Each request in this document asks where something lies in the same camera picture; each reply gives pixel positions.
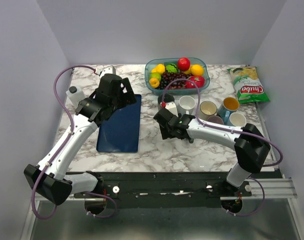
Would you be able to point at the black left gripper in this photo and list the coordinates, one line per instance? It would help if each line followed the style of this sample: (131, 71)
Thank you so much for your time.
(128, 97)

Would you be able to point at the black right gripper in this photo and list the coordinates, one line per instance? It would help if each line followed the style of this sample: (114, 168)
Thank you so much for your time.
(165, 133)

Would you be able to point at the white and blue mug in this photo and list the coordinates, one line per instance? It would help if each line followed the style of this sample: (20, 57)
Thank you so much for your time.
(186, 105)

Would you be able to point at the dark grey mug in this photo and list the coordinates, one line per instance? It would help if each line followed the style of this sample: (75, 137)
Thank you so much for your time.
(167, 99)

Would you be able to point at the cream mug black handle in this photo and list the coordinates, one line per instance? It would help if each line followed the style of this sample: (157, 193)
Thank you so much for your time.
(206, 110)

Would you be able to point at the pink purple mug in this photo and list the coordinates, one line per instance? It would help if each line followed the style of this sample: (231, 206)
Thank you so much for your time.
(215, 119)

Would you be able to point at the iridescent blue mug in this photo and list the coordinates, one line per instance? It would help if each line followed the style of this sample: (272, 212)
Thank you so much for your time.
(228, 106)

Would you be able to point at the light blue faceted mug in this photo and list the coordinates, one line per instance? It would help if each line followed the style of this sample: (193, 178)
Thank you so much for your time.
(236, 119)

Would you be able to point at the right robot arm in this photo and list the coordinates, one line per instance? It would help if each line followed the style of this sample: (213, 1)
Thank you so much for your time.
(250, 146)

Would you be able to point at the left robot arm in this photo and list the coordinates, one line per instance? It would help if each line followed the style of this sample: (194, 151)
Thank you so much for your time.
(48, 176)

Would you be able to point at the white plastic bottle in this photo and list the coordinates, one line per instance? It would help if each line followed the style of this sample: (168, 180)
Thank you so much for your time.
(75, 95)

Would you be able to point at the small orange fruit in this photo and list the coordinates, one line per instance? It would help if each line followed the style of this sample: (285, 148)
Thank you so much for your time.
(154, 82)

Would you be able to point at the dark blue tray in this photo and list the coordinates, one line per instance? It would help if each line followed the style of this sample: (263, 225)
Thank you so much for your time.
(120, 134)

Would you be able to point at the teal plastic fruit container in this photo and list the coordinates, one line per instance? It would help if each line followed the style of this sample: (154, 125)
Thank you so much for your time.
(190, 74)

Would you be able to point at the green lime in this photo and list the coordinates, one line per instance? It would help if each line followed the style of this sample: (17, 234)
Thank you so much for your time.
(155, 75)

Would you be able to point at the dark grape bunch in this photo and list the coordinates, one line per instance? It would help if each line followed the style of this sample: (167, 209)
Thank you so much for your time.
(173, 80)

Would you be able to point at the small yellow lemon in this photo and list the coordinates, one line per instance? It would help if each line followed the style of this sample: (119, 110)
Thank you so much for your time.
(160, 69)

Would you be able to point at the red dragon fruit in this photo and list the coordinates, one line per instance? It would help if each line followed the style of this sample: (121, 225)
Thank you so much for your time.
(198, 81)

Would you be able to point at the green toy watermelon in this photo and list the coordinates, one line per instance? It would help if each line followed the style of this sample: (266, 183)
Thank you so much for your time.
(171, 68)

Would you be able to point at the large yellow lemon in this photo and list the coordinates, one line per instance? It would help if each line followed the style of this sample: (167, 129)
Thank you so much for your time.
(197, 70)

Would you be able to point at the red apple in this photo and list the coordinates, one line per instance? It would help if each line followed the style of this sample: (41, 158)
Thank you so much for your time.
(183, 64)

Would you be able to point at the green cassava chips bag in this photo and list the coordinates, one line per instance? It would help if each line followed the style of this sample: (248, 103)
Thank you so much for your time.
(247, 85)

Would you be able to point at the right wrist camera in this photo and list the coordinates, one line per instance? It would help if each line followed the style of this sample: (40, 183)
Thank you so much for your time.
(171, 106)

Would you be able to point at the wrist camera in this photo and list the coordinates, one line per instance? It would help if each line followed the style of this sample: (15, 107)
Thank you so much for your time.
(171, 106)
(108, 70)

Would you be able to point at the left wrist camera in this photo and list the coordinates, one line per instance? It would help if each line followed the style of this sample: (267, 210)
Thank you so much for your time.
(108, 70)

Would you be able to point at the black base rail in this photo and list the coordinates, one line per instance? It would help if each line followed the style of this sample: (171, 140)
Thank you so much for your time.
(165, 189)

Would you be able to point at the aluminium frame rail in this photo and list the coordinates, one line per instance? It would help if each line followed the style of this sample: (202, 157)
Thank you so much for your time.
(266, 215)

